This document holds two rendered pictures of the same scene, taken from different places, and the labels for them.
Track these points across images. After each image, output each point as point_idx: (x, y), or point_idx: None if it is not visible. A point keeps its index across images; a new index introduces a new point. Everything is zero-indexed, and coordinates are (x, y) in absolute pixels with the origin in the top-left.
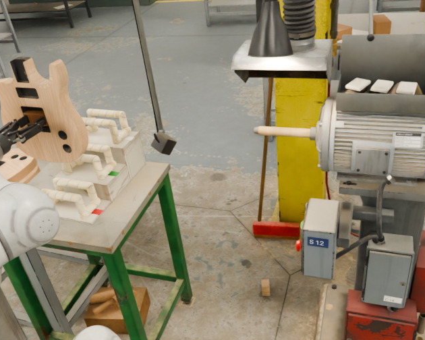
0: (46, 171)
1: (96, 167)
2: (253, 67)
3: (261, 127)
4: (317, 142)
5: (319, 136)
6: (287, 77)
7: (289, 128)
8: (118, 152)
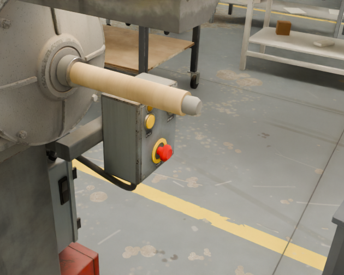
0: None
1: None
2: None
3: (182, 90)
4: (88, 55)
5: (96, 24)
6: (41, 2)
7: (118, 73)
8: None
